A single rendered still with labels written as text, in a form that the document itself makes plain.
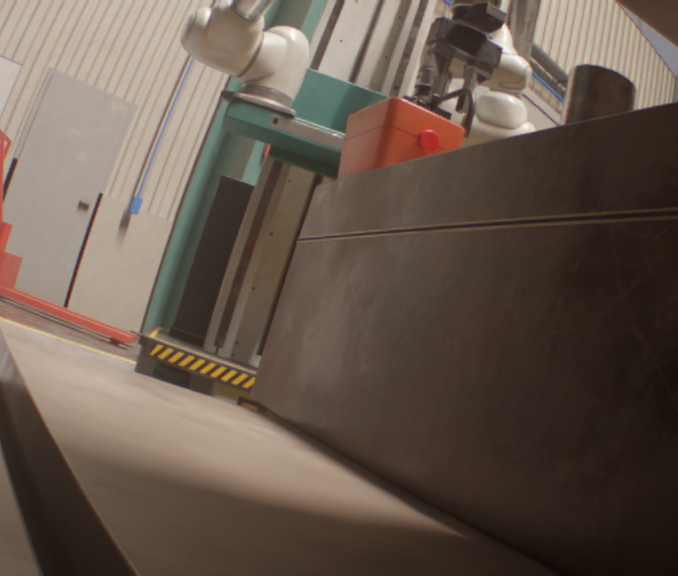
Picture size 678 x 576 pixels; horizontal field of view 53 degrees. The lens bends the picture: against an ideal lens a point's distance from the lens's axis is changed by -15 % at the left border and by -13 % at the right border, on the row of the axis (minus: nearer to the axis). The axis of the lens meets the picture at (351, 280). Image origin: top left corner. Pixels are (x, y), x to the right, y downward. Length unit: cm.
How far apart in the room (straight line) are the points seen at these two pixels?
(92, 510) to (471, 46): 111
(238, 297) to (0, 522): 194
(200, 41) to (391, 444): 146
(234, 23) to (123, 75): 568
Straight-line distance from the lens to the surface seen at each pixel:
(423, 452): 74
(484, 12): 129
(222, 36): 204
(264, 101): 208
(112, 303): 767
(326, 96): 228
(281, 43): 213
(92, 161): 744
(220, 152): 797
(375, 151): 115
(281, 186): 224
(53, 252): 734
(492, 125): 216
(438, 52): 130
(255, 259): 221
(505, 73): 193
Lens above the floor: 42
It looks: 6 degrees up
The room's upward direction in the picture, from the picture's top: 17 degrees clockwise
